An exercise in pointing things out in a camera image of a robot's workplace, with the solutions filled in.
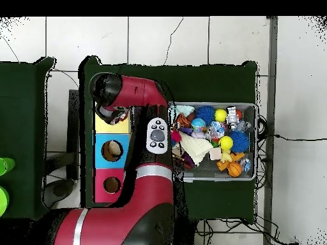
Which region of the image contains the wooden box with three holes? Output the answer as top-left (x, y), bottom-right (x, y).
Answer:
top-left (91, 101), bottom-right (132, 204)

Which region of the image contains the long black floor cable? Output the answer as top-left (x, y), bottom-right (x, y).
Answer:
top-left (265, 133), bottom-right (327, 142)

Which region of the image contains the white toy robot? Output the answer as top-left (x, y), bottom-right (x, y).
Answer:
top-left (225, 105), bottom-right (242, 131)

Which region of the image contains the green plastic cup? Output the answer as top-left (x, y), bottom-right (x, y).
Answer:
top-left (0, 157), bottom-right (16, 177)

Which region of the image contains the yellow foam ball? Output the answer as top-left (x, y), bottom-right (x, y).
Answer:
top-left (218, 135), bottom-right (234, 151)
top-left (213, 108), bottom-right (228, 123)

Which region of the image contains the dark green side table cloth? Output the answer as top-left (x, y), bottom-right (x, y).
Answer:
top-left (0, 57), bottom-right (56, 221)

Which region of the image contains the orange toy basketball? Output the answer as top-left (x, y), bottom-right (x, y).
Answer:
top-left (227, 161), bottom-right (243, 177)

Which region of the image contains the clear mesh bin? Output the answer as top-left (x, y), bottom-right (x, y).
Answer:
top-left (168, 101), bottom-right (257, 182)

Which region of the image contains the grey rounded object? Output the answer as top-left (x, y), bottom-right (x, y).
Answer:
top-left (42, 178), bottom-right (75, 208)

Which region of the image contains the blue globe ball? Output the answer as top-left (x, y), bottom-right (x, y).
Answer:
top-left (190, 117), bottom-right (206, 131)

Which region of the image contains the mint green cloth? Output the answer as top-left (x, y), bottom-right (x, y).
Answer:
top-left (174, 105), bottom-right (195, 117)

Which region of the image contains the cream ribbed cloth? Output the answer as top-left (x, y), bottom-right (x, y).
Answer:
top-left (178, 132), bottom-right (213, 166)

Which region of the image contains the blue spiky rubber ball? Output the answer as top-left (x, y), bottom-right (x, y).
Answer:
top-left (195, 105), bottom-right (216, 126)
top-left (227, 130), bottom-right (250, 153)

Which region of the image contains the green round plastic object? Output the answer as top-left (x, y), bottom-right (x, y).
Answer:
top-left (0, 186), bottom-right (10, 218)

